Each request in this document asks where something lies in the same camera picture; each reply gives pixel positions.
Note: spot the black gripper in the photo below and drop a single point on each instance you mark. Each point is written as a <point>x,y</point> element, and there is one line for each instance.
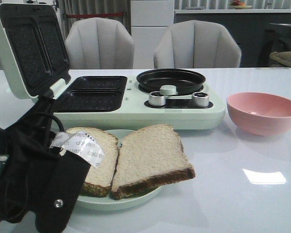
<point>26,164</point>

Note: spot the bread slice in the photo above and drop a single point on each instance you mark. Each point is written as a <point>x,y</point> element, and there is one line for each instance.
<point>100,149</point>
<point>148,158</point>

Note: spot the mint green sandwich maker lid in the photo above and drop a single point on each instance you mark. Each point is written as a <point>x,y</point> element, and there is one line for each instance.
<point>32,51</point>

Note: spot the pink plastic bowl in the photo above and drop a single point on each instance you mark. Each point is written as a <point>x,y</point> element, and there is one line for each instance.
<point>260,113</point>

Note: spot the mint green breakfast maker base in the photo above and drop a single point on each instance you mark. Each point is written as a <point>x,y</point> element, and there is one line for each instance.
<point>112,99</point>

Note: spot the mint green round plate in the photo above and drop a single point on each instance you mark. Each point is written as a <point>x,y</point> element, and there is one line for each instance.
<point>109,204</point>

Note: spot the left silver control knob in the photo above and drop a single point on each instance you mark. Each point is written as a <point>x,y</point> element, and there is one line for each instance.
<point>156,99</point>

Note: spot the silver control knob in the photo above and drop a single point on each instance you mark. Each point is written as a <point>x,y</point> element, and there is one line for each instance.
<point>156,99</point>
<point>200,99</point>

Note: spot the left beige upholstered chair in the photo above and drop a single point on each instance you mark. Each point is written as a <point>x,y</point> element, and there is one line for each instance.
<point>99,43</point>

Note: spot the beige upholstered chair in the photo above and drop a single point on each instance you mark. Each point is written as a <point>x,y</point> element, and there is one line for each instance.
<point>197,44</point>
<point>99,43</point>

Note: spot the black round frying pan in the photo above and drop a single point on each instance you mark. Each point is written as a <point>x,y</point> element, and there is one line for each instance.
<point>185,81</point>

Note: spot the right silver control knob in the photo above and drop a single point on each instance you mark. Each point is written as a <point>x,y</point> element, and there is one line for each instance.
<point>200,99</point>

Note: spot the red barrier belt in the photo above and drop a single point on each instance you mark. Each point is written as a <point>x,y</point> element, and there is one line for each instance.
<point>119,14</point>

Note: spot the white cabinet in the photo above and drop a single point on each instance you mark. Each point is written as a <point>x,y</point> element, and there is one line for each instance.
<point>149,19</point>

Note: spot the right beige upholstered chair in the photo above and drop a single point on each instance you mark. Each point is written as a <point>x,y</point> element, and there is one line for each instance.
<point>197,44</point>

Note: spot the fruit plate on counter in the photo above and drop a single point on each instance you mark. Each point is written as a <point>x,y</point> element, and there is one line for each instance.
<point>237,4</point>

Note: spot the beige cushion at right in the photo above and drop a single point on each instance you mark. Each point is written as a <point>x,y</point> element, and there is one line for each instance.
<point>281,59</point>

